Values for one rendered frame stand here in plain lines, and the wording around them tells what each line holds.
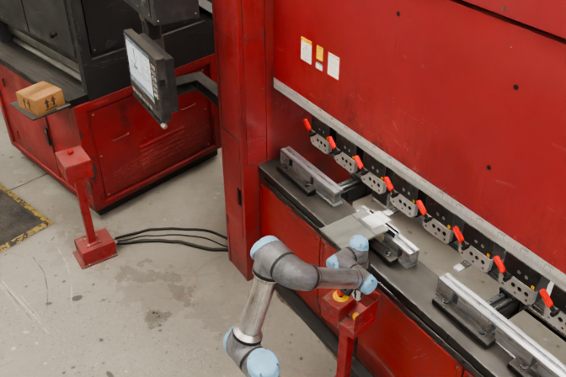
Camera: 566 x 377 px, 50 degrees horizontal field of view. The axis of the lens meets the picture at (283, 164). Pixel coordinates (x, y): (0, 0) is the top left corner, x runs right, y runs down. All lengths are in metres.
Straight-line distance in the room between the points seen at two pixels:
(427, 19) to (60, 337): 2.75
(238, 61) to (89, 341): 1.85
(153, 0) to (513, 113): 1.69
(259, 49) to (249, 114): 0.36
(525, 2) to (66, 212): 3.67
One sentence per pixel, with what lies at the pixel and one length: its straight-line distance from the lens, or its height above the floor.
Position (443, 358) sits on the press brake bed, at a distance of 2.78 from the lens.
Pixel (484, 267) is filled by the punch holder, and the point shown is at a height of 1.21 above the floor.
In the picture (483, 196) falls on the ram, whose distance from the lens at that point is 2.35.
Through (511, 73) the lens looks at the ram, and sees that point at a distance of 2.11.
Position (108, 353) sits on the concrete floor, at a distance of 3.77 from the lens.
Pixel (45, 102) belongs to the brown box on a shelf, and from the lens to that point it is 4.01.
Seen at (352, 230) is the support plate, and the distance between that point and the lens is 2.87.
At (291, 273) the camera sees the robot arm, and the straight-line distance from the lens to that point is 2.11.
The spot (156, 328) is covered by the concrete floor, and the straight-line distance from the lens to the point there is 3.83.
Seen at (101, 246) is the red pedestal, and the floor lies 0.12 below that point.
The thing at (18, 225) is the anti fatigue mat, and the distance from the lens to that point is 4.80.
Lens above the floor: 2.85
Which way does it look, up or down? 34 degrees down
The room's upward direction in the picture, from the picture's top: straight up
